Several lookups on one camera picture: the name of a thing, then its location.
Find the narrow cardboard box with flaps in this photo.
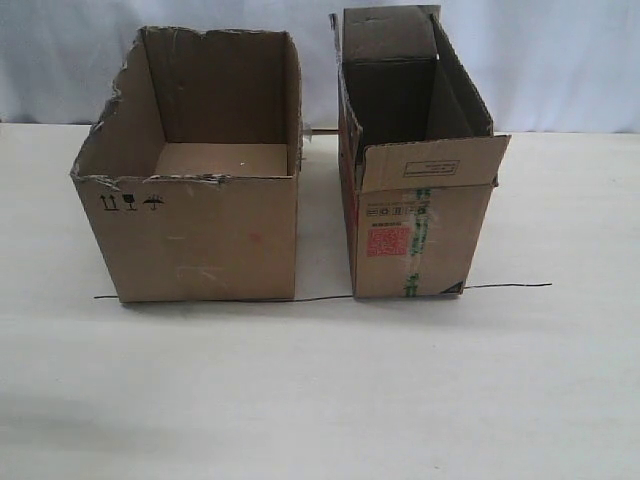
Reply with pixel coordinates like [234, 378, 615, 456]
[330, 5, 510, 298]

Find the wide cardboard box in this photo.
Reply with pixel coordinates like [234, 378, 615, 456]
[70, 26, 302, 303]

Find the black line on table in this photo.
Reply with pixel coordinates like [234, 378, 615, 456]
[93, 282, 553, 304]

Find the white curtain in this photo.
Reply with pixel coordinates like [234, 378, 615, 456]
[1, 1, 639, 133]

